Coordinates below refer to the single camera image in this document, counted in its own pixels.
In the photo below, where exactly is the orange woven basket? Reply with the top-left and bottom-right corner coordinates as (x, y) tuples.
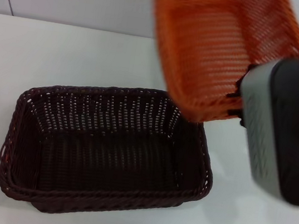
(133, 0), (299, 138)

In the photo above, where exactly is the dark brown woven basket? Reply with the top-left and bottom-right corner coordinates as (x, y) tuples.
(0, 67), (227, 224)

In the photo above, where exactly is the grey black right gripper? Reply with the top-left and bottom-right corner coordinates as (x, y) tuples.
(211, 49), (299, 208)

